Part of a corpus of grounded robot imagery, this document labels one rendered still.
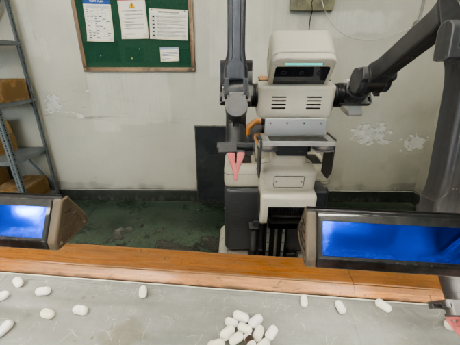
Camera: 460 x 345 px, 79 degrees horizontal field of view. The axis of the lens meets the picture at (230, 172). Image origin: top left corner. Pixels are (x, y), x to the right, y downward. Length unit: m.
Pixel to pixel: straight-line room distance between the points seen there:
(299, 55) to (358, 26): 1.67
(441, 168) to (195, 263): 0.63
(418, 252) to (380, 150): 2.46
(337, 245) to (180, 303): 0.47
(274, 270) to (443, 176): 0.45
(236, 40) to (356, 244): 0.57
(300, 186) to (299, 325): 0.59
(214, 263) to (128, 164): 2.07
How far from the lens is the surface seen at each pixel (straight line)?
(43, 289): 0.89
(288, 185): 1.15
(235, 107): 0.70
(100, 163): 2.88
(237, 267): 0.81
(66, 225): 0.49
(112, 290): 0.84
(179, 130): 2.54
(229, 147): 0.74
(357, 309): 0.81
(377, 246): 0.42
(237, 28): 0.79
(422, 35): 0.80
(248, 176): 1.39
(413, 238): 0.44
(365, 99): 1.14
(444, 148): 0.70
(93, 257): 0.93
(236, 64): 0.78
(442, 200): 0.71
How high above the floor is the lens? 1.30
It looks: 22 degrees down
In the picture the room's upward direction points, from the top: straight up
